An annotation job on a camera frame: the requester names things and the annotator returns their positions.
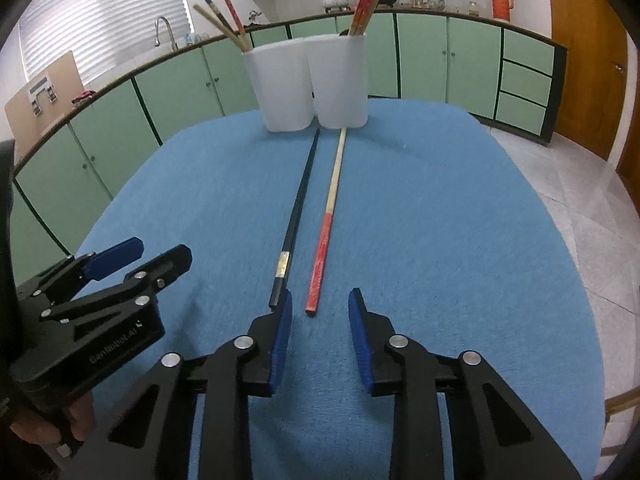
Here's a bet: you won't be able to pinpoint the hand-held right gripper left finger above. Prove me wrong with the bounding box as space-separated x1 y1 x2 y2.
67 288 293 480

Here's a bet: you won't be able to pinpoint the tan bamboo chopstick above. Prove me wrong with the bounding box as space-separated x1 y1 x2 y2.
193 4 250 51
196 9 252 54

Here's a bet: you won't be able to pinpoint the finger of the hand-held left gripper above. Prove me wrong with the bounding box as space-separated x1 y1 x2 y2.
39 244 194 345
14 237 147 309

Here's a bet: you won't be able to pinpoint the blue tablecloth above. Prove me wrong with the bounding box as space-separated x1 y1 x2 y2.
75 97 608 480

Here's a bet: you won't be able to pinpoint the metal kitchen faucet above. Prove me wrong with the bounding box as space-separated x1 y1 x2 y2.
154 16 177 51

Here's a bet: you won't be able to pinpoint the wooden door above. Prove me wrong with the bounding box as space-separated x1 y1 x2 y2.
542 0 640 196

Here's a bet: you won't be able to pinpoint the brown cardboard box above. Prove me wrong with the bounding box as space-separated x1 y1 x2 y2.
5 51 83 138

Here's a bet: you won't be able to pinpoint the wooden chair frame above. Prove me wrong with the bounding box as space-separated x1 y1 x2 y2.
602 392 633 458

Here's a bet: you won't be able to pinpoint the white plastic cup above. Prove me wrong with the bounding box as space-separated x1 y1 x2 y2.
241 37 315 133
304 32 370 129

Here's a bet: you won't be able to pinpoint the white window blind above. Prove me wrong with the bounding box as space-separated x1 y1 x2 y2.
19 0 193 78

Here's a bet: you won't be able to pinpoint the black chopstick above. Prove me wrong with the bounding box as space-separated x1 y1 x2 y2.
201 0 243 38
268 127 321 309

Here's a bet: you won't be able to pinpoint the green base cabinets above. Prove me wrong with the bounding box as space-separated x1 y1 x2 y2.
10 24 291 261
287 10 568 148

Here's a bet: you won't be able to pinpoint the slim red chopstick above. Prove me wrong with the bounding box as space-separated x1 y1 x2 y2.
215 0 247 37

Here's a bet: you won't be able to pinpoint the person's left hand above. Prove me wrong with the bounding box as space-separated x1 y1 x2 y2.
9 391 97 446

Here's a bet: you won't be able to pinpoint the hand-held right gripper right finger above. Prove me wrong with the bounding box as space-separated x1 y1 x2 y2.
348 287 583 480

